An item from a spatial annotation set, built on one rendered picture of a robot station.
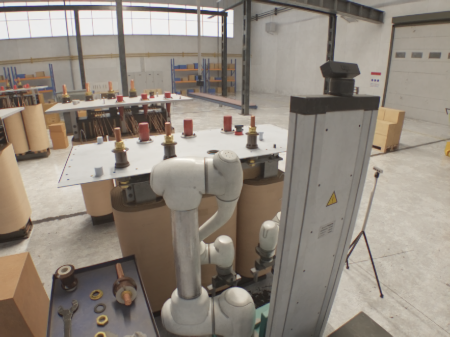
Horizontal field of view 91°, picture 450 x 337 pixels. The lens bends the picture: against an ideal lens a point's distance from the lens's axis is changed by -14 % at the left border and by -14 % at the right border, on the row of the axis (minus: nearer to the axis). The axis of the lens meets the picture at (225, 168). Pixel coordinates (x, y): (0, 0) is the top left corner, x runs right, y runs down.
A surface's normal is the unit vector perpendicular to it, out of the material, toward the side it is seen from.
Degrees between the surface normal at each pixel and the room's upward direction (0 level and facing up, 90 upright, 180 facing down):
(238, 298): 6
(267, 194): 90
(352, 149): 90
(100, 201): 90
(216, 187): 108
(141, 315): 0
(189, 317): 77
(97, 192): 90
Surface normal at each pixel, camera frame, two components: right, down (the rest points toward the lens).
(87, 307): 0.00, -0.93
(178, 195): 0.05, 0.29
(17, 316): 0.43, 0.33
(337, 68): 0.42, -0.17
